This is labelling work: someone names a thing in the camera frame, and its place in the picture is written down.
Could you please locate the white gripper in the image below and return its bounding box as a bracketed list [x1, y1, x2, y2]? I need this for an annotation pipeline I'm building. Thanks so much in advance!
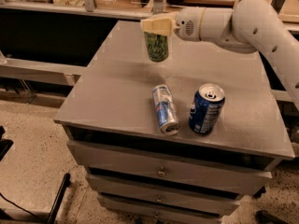
[140, 7, 205, 42]

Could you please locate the top grey drawer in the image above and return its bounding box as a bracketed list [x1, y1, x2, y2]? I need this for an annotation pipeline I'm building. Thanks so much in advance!
[67, 140, 272, 195]

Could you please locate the silver blue slim can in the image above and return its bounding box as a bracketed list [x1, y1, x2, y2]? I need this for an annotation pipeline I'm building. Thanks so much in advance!
[152, 84, 180, 135]

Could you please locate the middle grey drawer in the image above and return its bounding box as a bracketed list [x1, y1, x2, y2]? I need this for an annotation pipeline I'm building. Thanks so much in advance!
[86, 174, 239, 216]

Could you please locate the grey drawer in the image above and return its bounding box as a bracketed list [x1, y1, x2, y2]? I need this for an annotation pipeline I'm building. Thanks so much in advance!
[97, 195, 221, 224]
[67, 140, 272, 195]
[86, 174, 239, 216]

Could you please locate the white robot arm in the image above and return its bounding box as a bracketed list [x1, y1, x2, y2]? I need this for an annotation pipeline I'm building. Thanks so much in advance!
[140, 0, 299, 108]

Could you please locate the black object left edge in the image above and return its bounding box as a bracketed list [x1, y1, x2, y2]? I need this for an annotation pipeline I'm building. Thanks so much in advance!
[0, 126, 13, 161]

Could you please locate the black cable on floor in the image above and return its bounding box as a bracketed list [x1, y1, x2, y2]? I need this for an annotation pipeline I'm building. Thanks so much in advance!
[0, 192, 43, 220]

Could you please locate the bottom grey drawer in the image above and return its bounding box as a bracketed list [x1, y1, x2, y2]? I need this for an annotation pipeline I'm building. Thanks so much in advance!
[97, 195, 221, 224]

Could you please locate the green soda can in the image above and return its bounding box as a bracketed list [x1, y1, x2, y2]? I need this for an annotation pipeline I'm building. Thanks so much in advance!
[144, 33, 168, 63]

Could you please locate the blue Pepsi can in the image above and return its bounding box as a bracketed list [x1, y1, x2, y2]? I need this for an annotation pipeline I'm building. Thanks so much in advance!
[189, 83, 225, 134]

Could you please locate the grey metal rail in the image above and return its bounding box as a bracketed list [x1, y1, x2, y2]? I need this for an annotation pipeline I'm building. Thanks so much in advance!
[0, 58, 86, 86]

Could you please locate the black pole on floor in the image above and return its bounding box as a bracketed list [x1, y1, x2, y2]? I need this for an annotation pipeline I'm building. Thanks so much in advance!
[46, 173, 71, 224]

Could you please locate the grey drawer cabinet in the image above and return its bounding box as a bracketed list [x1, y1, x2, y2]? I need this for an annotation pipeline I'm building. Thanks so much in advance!
[56, 21, 294, 224]

